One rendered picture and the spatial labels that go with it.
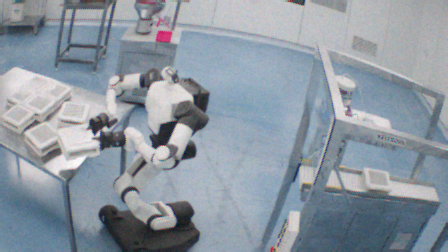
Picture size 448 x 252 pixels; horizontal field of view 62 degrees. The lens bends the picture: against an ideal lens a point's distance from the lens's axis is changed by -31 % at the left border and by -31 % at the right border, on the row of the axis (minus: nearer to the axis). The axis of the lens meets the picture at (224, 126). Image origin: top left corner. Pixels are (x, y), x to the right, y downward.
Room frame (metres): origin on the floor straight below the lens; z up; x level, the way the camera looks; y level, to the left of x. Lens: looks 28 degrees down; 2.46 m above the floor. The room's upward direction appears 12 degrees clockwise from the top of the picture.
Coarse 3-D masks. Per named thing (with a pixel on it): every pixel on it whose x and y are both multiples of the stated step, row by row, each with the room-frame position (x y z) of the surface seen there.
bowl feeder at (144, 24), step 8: (136, 0) 4.91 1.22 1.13; (144, 0) 5.02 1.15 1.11; (152, 0) 5.05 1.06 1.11; (160, 0) 5.04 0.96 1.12; (136, 8) 4.75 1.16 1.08; (144, 8) 4.71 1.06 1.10; (152, 8) 4.73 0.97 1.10; (160, 8) 4.80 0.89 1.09; (144, 16) 4.78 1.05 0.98; (152, 16) 4.82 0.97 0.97; (168, 16) 4.83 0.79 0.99; (144, 24) 4.80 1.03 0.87; (152, 24) 4.88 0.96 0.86
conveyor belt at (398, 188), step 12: (300, 168) 2.78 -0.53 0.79; (312, 168) 2.78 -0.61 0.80; (300, 180) 2.63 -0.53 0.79; (312, 180) 2.63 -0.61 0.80; (336, 180) 2.68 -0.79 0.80; (348, 180) 2.70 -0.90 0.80; (360, 180) 2.73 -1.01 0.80; (300, 192) 2.55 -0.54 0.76; (396, 192) 2.63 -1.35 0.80; (408, 192) 2.66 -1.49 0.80; (420, 192) 2.68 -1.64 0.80; (432, 192) 2.71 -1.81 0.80
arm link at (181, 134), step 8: (176, 128) 2.34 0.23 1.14; (184, 128) 2.33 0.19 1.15; (176, 136) 2.30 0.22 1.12; (184, 136) 2.31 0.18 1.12; (168, 144) 2.25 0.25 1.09; (176, 144) 2.26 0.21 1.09; (184, 144) 2.29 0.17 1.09; (160, 152) 2.21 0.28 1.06; (168, 152) 2.21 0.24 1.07; (176, 152) 2.23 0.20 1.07; (160, 160) 2.18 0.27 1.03; (176, 160) 2.25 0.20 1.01
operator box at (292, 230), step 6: (288, 216) 1.88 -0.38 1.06; (294, 216) 1.86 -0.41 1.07; (294, 222) 1.81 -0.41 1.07; (288, 228) 1.76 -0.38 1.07; (294, 228) 1.76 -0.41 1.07; (288, 234) 1.74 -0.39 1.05; (294, 234) 1.74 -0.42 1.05; (282, 240) 1.77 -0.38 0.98; (288, 240) 1.74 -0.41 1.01; (282, 246) 1.74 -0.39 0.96; (288, 246) 1.74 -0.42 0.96
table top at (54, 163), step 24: (24, 72) 3.26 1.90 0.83; (0, 96) 2.73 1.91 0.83; (72, 96) 3.01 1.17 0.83; (96, 96) 3.09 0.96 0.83; (0, 120) 2.38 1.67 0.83; (48, 120) 2.58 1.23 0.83; (120, 120) 2.84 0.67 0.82; (0, 144) 2.12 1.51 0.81; (24, 144) 2.20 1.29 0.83; (48, 168) 2.04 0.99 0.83; (72, 168) 2.13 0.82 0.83
